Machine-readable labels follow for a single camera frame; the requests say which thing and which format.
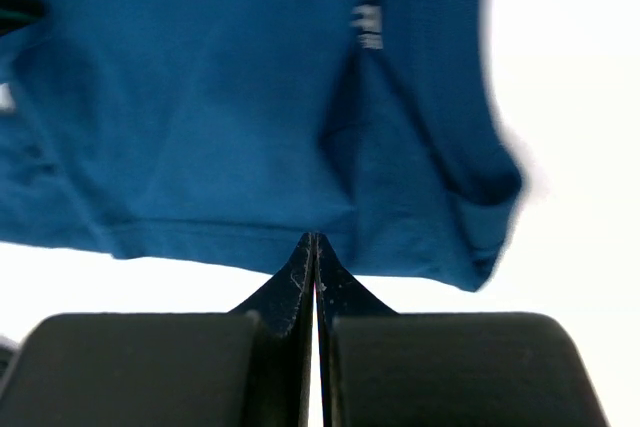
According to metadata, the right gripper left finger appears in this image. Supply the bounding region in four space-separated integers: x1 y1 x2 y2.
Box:
231 234 313 427

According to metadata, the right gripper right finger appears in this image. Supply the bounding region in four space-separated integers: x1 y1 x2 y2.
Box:
313 233 398 426

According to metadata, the blue t-shirt with print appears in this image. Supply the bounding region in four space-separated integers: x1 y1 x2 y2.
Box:
1 0 522 291

